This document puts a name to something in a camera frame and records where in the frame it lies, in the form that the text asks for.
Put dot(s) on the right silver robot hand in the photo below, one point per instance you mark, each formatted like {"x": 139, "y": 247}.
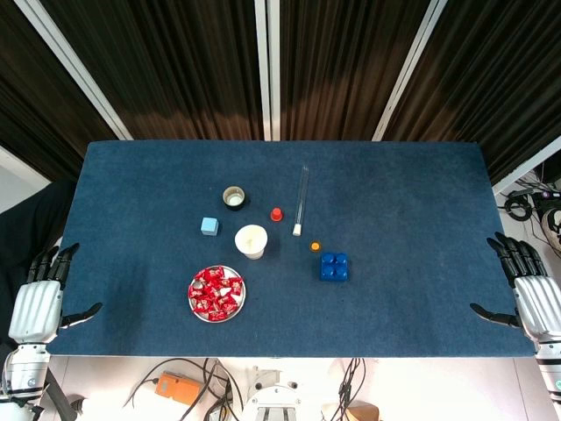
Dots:
{"x": 539, "y": 307}

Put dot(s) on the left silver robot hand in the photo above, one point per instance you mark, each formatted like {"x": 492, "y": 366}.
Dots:
{"x": 35, "y": 311}

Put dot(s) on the red candy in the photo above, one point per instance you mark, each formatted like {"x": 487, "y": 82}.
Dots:
{"x": 213, "y": 302}
{"x": 200, "y": 276}
{"x": 222, "y": 294}
{"x": 215, "y": 273}
{"x": 229, "y": 303}
{"x": 223, "y": 283}
{"x": 203, "y": 304}
{"x": 209, "y": 288}
{"x": 236, "y": 285}
{"x": 218, "y": 316}
{"x": 195, "y": 292}

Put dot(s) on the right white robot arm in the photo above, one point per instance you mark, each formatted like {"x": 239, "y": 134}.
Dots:
{"x": 550, "y": 373}

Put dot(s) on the metal plate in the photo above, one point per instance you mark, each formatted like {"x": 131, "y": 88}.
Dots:
{"x": 241, "y": 301}

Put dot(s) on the white paper cup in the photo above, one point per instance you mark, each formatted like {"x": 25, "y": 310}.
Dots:
{"x": 250, "y": 239}

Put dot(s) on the small orange cap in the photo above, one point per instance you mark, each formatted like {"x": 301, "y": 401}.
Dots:
{"x": 314, "y": 246}

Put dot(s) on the black fabric bundle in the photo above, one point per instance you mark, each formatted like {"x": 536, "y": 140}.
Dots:
{"x": 26, "y": 228}

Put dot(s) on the black electronic box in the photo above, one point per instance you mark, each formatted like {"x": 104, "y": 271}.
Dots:
{"x": 538, "y": 199}

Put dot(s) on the blue felt table cover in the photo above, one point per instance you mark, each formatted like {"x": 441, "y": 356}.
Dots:
{"x": 394, "y": 263}

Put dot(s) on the orange box device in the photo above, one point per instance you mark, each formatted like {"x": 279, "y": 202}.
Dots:
{"x": 179, "y": 388}

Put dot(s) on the light blue cube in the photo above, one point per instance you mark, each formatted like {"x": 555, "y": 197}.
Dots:
{"x": 209, "y": 226}

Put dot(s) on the brown cardboard piece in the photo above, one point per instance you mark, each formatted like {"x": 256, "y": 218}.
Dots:
{"x": 361, "y": 414}

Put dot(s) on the blue building block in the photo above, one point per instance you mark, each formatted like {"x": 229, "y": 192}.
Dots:
{"x": 334, "y": 267}

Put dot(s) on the dark brown curtain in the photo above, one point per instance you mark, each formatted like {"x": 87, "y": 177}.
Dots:
{"x": 175, "y": 66}
{"x": 504, "y": 66}
{"x": 35, "y": 87}
{"x": 342, "y": 66}

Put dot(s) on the white robot torso base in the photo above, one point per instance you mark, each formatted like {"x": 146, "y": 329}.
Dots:
{"x": 271, "y": 401}

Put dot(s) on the glass test tube white stopper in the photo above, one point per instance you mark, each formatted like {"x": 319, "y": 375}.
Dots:
{"x": 297, "y": 229}

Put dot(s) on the small red cap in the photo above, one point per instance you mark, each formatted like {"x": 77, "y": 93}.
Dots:
{"x": 276, "y": 215}

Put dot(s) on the white frame post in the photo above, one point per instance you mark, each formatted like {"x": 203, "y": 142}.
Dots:
{"x": 262, "y": 44}
{"x": 411, "y": 70}
{"x": 526, "y": 169}
{"x": 75, "y": 70}

